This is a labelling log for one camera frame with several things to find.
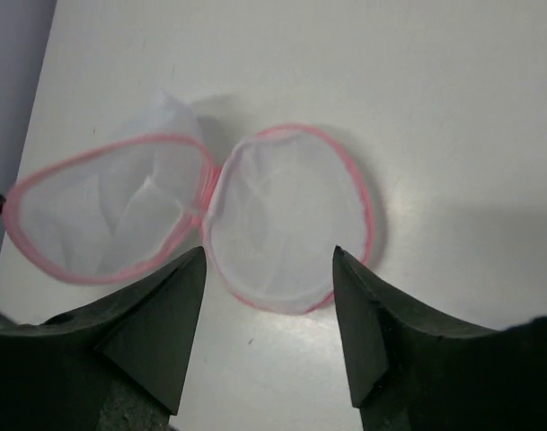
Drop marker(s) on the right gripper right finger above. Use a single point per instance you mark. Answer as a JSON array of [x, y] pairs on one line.
[[412, 367]]

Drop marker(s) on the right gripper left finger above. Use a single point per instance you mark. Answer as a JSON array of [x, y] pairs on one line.
[[118, 363]]

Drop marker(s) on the white mesh laundry bag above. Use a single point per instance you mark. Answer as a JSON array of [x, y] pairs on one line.
[[269, 216]]

